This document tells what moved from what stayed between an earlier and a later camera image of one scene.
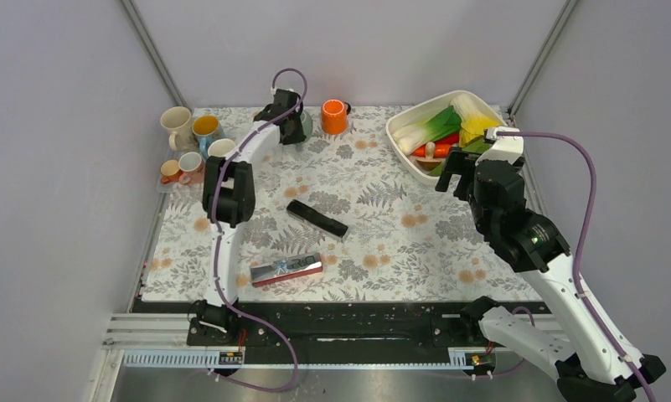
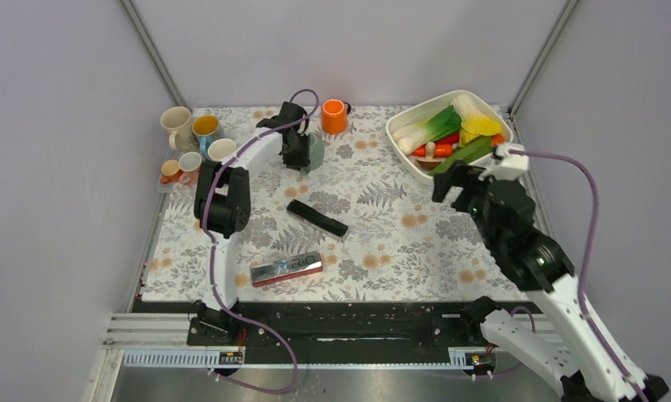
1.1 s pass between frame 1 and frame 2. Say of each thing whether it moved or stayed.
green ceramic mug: moved
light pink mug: stayed
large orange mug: stayed
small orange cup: stayed
